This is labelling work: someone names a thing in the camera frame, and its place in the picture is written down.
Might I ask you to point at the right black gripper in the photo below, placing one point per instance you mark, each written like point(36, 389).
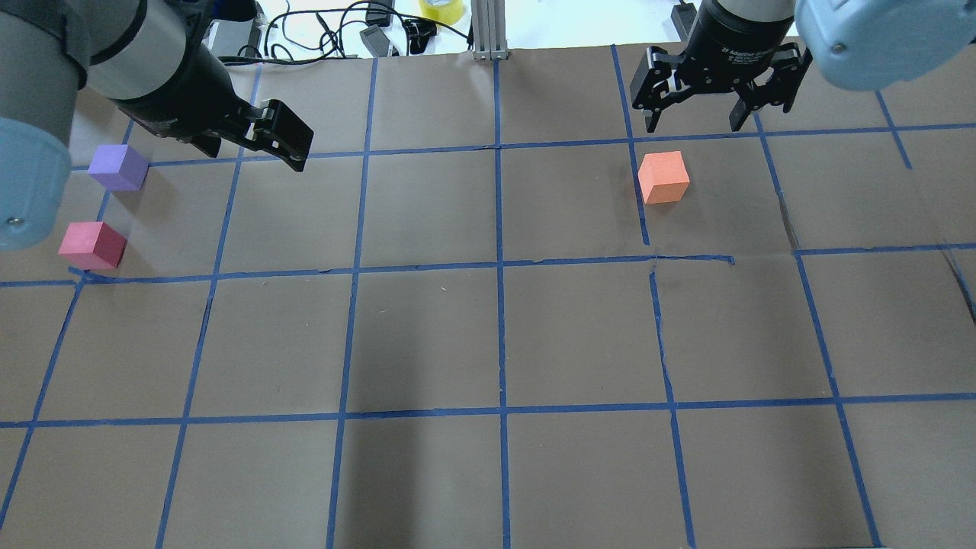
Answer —
point(736, 40)

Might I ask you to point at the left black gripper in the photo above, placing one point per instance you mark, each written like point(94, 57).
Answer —
point(185, 94)

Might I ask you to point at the orange foam cube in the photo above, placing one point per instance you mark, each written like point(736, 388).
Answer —
point(662, 177)

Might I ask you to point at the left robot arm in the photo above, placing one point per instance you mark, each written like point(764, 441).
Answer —
point(50, 51)

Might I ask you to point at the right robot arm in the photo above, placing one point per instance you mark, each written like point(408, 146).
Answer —
point(866, 46)

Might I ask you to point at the black power adapter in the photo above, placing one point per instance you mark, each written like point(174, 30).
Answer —
point(377, 43)

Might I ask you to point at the purple foam cube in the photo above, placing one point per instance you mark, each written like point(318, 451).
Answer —
point(118, 168)

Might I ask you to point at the yellow tape roll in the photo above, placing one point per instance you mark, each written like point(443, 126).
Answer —
point(446, 12)

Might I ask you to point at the pink foam cube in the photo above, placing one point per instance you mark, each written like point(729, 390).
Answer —
point(92, 245)

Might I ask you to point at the aluminium frame post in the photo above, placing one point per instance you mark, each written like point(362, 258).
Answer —
point(488, 30)

